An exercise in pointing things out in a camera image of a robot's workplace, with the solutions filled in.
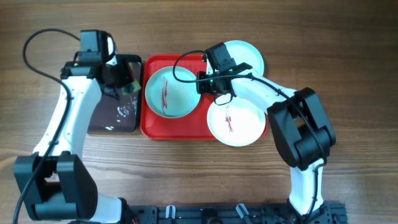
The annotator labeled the green yellow sponge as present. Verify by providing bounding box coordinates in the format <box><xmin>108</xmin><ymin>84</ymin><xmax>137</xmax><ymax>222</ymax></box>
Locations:
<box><xmin>122</xmin><ymin>80</ymin><xmax>141</xmax><ymax>95</ymax></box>

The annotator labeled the white ceramic plate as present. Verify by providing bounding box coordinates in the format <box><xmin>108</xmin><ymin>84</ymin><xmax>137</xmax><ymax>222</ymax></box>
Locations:
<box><xmin>206</xmin><ymin>95</ymin><xmax>267</xmax><ymax>147</ymax></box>

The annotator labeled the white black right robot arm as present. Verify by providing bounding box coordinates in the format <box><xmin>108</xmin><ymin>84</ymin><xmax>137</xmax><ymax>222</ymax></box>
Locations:
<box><xmin>197</xmin><ymin>68</ymin><xmax>336</xmax><ymax>222</ymax></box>

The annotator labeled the dark brown tray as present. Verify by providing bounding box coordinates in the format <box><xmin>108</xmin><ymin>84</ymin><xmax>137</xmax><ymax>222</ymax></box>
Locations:
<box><xmin>88</xmin><ymin>54</ymin><xmax>142</xmax><ymax>133</ymax></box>

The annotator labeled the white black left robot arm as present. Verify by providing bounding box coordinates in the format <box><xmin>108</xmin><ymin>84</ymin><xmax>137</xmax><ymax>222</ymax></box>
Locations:
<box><xmin>12</xmin><ymin>62</ymin><xmax>137</xmax><ymax>223</ymax></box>

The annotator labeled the red plastic tray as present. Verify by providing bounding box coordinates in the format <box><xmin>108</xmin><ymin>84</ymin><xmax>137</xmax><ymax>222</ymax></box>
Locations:
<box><xmin>139</xmin><ymin>54</ymin><xmax>269</xmax><ymax>141</ymax></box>

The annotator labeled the pale green ceramic plate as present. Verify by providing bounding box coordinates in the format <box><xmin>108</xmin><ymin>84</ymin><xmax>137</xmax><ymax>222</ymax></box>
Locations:
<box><xmin>145</xmin><ymin>66</ymin><xmax>200</xmax><ymax>118</ymax></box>

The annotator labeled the light blue ceramic plate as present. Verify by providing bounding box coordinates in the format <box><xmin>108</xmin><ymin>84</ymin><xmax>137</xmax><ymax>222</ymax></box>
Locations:
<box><xmin>206</xmin><ymin>40</ymin><xmax>265</xmax><ymax>78</ymax></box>

